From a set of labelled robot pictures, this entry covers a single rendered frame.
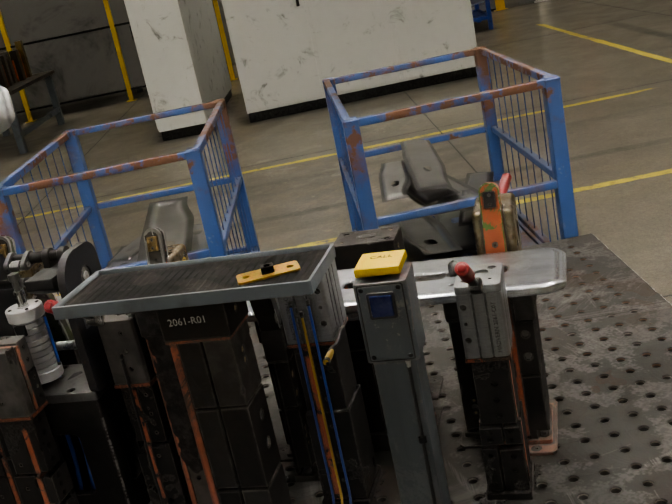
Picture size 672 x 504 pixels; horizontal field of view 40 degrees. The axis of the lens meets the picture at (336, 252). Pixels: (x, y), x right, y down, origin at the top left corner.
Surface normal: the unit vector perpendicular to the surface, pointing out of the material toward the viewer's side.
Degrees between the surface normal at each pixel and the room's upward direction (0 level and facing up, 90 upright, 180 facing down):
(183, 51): 90
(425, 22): 90
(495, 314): 90
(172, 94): 90
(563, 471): 0
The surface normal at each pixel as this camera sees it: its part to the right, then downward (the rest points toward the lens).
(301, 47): 0.07, 0.30
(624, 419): -0.19, -0.93
